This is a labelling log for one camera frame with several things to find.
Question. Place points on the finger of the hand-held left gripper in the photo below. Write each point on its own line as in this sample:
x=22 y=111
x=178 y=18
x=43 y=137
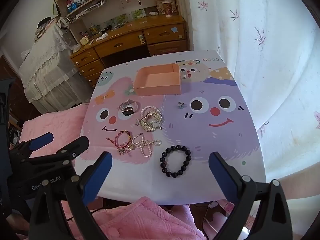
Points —
x=72 y=150
x=42 y=141

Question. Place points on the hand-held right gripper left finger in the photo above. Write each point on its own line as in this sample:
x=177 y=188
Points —
x=97 y=180

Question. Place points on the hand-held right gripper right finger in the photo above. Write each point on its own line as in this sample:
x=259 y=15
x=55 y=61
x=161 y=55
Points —
x=223 y=180

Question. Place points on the silver wrist watch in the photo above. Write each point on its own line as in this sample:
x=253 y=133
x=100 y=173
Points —
x=127 y=111

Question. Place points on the pink plastic box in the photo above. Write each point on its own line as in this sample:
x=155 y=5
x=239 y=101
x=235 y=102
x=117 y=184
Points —
x=150 y=90

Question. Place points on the pink blanket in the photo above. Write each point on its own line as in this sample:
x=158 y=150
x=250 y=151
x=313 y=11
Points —
x=50 y=125

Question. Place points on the pink fleece garment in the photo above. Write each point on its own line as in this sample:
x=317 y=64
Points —
x=140 y=220

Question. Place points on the white lace cloth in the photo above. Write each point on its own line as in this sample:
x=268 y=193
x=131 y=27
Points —
x=42 y=62

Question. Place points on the wooden desk with drawers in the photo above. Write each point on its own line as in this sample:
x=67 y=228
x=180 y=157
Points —
x=120 y=42

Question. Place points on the white floral curtain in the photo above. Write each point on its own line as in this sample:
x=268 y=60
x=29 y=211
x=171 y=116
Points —
x=262 y=55

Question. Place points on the green printed picture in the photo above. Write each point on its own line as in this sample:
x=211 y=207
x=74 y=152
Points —
x=127 y=17

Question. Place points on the row of books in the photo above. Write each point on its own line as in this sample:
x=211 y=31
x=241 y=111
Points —
x=76 y=1

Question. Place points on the small white bottle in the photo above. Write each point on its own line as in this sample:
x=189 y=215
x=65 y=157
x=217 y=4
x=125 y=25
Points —
x=153 y=13

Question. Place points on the red printed cup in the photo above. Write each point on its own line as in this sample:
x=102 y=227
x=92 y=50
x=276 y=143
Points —
x=167 y=8

